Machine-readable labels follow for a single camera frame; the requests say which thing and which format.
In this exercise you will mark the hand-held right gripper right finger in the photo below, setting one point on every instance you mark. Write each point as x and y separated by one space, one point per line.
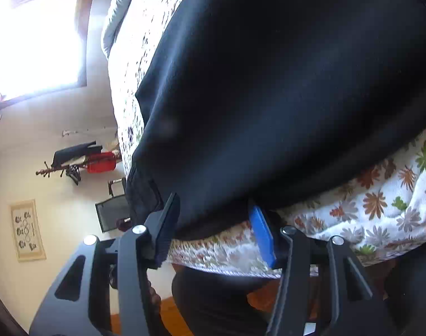
263 232

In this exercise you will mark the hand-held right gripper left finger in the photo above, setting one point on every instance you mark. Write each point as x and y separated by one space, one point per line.
164 225

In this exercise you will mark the black pants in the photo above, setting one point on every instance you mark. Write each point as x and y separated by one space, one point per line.
269 94

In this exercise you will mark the black mesh chair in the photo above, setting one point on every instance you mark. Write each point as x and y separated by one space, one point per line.
111 211

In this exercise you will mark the red bag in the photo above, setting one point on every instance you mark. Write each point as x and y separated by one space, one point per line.
100 162

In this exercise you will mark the small black hanging bag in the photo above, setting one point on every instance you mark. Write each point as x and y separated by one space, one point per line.
74 175

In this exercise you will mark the floral bedsheet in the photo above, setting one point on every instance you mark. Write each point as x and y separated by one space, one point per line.
374 210

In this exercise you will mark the dark hanging garment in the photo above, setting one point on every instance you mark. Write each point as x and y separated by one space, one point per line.
74 154

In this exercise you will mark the wooden coat rack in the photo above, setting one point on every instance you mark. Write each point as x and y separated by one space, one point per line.
44 172

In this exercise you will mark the grey pillow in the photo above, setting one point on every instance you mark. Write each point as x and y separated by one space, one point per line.
116 17

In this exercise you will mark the wooden framed window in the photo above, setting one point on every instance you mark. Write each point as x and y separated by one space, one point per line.
34 42

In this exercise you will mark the wall scroll picture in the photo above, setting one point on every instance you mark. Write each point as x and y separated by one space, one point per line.
27 231

